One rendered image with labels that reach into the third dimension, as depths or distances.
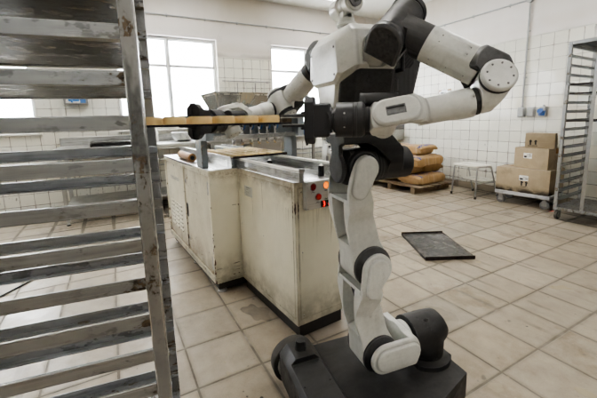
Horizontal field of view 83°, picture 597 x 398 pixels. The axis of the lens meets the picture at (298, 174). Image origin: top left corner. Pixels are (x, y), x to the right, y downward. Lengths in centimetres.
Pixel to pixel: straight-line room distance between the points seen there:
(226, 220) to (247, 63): 379
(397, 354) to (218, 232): 132
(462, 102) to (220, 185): 163
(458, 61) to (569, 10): 449
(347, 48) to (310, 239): 102
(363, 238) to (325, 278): 73
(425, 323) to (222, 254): 133
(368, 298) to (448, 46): 81
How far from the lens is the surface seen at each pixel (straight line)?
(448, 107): 88
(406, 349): 143
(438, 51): 93
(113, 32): 82
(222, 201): 221
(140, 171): 77
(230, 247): 232
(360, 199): 110
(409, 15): 97
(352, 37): 103
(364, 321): 132
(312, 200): 165
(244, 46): 572
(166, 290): 135
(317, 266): 182
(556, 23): 542
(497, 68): 91
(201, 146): 224
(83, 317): 140
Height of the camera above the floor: 114
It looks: 9 degrees down
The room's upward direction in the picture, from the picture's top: 2 degrees counter-clockwise
